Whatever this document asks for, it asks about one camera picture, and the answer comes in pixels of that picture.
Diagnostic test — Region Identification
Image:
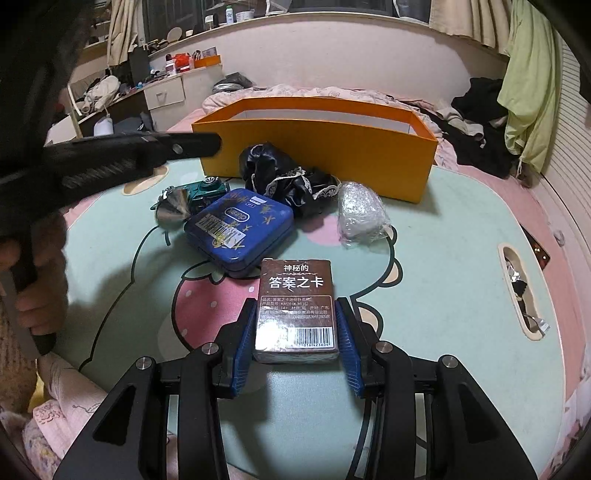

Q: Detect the pile of black clothes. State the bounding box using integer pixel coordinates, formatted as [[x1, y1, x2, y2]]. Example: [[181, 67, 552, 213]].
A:
[[450, 78, 522, 178]]

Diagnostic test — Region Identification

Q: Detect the silver metallic keychain charm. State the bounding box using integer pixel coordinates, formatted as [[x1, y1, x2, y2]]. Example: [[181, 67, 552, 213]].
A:
[[150, 187, 191, 229]]

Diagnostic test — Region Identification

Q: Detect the brown card box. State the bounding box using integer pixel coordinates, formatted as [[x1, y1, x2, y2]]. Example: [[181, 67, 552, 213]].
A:
[[255, 258, 341, 365]]

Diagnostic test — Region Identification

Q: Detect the person's left hand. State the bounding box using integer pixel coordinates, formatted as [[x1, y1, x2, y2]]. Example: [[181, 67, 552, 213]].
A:
[[15, 215, 66, 337]]

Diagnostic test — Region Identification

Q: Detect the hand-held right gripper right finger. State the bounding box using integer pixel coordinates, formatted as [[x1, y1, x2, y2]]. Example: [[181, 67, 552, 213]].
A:
[[335, 298, 539, 480]]

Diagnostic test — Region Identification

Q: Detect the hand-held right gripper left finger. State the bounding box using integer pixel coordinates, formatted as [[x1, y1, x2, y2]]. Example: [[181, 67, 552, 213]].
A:
[[53, 298, 259, 480]]

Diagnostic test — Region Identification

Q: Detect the beige curtain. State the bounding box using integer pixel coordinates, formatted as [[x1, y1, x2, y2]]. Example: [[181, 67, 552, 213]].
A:
[[392, 0, 513, 51], [108, 0, 151, 63]]

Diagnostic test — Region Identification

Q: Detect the smartphone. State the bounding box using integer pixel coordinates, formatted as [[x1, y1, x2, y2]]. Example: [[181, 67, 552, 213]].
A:
[[519, 224, 552, 271]]

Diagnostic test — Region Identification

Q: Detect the black bag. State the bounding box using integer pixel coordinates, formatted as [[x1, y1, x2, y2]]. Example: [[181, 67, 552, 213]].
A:
[[213, 71, 256, 93]]

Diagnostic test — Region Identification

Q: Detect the blue metal tin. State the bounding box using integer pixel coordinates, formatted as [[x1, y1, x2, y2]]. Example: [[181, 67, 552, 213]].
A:
[[184, 188, 295, 279]]

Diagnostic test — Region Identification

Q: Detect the black satin cloth bundle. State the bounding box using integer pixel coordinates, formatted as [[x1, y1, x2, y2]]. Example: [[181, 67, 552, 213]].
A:
[[239, 143, 342, 220]]

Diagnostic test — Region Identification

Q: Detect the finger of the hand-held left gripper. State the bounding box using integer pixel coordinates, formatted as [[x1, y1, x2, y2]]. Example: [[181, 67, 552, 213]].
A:
[[44, 131, 222, 206]]

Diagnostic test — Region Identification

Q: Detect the pink printed cloth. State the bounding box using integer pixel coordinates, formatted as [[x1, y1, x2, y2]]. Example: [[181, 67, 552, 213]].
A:
[[23, 355, 139, 480]]

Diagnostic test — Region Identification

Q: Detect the clear plastic wrapped bundle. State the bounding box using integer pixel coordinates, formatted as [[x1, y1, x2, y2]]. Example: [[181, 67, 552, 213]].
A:
[[337, 181, 393, 247]]

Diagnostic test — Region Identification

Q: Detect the green toy car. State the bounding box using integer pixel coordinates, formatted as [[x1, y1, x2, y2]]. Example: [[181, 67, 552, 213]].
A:
[[159, 176, 230, 214]]

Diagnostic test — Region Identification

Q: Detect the white cabinet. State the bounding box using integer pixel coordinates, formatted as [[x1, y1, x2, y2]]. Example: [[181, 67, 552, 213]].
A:
[[143, 74, 188, 112]]

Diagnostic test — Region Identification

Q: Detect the light green hanging garment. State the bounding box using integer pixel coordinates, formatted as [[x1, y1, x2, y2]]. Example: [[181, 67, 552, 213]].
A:
[[498, 0, 561, 174]]

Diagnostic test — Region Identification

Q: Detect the orange cardboard box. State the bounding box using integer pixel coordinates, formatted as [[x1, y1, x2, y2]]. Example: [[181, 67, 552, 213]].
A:
[[191, 96, 438, 204]]

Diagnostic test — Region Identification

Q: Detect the grey crumpled garment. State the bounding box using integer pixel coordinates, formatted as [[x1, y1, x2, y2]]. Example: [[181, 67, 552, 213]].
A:
[[436, 105, 485, 139]]

